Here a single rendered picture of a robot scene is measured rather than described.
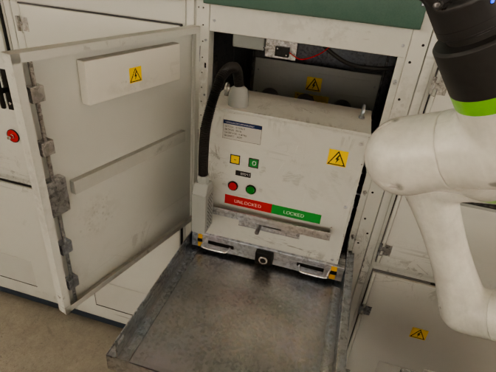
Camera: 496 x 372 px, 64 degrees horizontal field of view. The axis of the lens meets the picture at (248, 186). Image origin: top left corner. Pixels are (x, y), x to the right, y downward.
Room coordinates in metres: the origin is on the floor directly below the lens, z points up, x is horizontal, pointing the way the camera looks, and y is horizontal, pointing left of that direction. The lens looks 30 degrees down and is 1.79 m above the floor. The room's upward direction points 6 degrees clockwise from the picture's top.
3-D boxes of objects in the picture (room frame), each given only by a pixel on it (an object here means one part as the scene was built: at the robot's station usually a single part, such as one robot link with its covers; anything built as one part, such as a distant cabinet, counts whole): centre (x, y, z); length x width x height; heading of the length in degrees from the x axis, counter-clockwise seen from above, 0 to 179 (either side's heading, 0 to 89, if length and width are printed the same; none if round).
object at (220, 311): (0.92, -0.05, 0.82); 0.68 x 0.62 x 0.06; 167
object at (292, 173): (1.07, -0.08, 1.15); 0.48 x 0.01 x 0.48; 77
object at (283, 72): (1.85, -0.26, 1.28); 0.58 x 0.02 x 0.19; 77
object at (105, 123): (1.07, 0.37, 1.21); 0.63 x 0.07 x 0.74; 152
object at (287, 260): (1.08, -0.09, 0.89); 0.54 x 0.05 x 0.06; 77
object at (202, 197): (1.05, 0.14, 1.09); 0.08 x 0.05 x 0.17; 167
